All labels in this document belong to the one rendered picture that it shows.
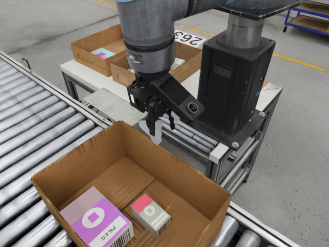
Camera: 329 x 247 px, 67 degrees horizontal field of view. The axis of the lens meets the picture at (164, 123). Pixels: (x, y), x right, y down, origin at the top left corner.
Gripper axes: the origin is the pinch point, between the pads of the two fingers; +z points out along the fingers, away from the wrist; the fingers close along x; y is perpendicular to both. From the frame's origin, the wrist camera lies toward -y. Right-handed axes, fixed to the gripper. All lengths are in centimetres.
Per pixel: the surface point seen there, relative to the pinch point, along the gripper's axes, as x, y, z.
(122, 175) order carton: 8.1, 13.9, 22.3
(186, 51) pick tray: -67, 44, 25
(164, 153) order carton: 0.1, 1.4, 8.5
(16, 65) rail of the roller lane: -5, 112, 25
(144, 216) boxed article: 14.5, -2.8, 17.3
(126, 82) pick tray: -28, 50, 24
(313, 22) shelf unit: -355, 39, 123
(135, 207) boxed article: 14.0, 0.9, 17.4
